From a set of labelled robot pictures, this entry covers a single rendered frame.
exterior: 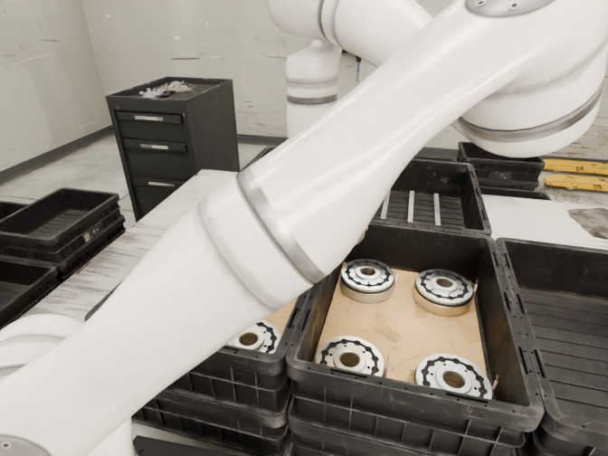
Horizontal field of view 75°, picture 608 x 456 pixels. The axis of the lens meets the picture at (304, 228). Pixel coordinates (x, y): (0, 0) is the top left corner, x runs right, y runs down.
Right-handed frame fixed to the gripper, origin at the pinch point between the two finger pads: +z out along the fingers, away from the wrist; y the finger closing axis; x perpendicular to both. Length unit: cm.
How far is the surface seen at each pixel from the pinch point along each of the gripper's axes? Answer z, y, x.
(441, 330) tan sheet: 18.6, 22.1, -4.0
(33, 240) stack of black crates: 41, -106, 46
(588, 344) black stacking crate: 19.3, 45.8, -3.5
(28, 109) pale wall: 50, -283, 254
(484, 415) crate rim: 9.3, 22.3, -26.1
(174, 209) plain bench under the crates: 31, -56, 55
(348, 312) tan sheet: 18.2, 6.3, -1.8
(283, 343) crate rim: 7.6, -1.7, -19.9
